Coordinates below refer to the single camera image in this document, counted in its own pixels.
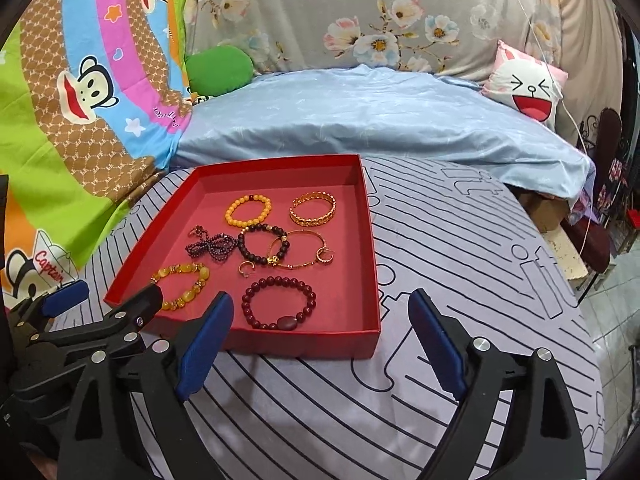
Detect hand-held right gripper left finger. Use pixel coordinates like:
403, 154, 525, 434
57, 290, 236, 480

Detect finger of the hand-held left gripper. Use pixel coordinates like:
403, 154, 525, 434
30, 285, 166, 361
7, 281, 90, 346

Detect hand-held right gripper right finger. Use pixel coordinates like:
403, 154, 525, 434
407, 288, 588, 480

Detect yellow amber bead bracelet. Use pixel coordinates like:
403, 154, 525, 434
151, 261, 211, 312

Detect dark red bead bracelet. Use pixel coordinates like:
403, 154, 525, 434
242, 276, 317, 331

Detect purple bead necklace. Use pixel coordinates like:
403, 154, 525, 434
186, 226, 237, 263

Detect brown bead bracelet gold charm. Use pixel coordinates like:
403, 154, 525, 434
237, 223, 292, 267

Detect red cardboard box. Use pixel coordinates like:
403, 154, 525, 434
103, 154, 382, 359

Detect thin gold bangle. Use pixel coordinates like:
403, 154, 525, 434
269, 230, 326, 270

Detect white foam board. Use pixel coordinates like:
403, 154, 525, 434
545, 230, 590, 283

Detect brown cardboard box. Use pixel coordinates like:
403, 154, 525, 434
520, 192, 571, 233

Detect cartoon monkey printed quilt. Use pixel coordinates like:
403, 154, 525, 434
0, 0, 196, 306

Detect light blue bed sheet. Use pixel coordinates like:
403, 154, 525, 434
170, 64, 593, 198

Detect green cushion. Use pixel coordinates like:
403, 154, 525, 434
184, 46, 254, 98

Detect pink cat face pillow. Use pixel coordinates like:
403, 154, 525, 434
482, 40, 569, 123

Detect beige curtain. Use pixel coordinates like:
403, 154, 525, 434
552, 0, 626, 136

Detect grey floral blanket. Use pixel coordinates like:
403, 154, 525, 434
182, 0, 566, 78

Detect orange bead bracelet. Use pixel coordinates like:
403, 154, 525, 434
224, 193, 273, 227

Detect wide gold chain bangle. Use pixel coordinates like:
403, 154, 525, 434
290, 191, 337, 228

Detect white cable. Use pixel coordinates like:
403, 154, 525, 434
515, 0, 591, 261

